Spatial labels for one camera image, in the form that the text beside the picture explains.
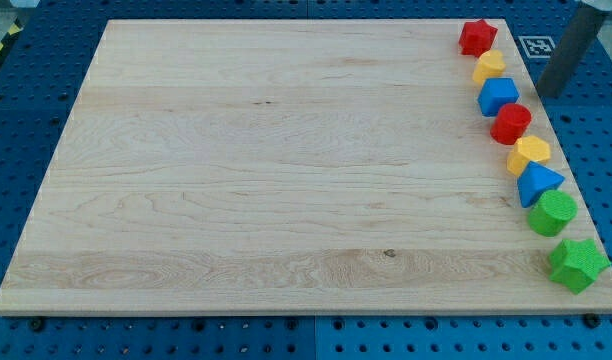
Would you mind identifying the white fiducial marker tag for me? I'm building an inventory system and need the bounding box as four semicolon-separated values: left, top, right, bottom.
519;35;555;59

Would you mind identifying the wooden board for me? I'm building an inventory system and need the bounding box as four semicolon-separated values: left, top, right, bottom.
0;19;612;317

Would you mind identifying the blue triangle block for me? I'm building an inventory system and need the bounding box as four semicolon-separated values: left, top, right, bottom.
516;161;565;208

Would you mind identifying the red star block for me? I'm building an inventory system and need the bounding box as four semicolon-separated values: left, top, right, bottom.
458;19;498;58

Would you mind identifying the green cylinder block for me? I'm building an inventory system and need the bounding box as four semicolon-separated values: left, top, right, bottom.
527;190;578;237

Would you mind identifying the green star block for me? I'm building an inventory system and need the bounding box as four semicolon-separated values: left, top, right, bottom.
548;238;612;294

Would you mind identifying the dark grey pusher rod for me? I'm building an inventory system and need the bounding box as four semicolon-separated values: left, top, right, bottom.
536;0;612;98

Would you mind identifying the yellow heart block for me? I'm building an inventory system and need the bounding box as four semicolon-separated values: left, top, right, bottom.
472;49;506;85

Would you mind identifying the blue cube block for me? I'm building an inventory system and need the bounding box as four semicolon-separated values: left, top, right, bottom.
477;77;519;117

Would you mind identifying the yellow hexagon block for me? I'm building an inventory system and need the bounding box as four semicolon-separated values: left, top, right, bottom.
506;135;551;177

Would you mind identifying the red cylinder block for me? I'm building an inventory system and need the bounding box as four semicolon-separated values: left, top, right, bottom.
490;103;532;145

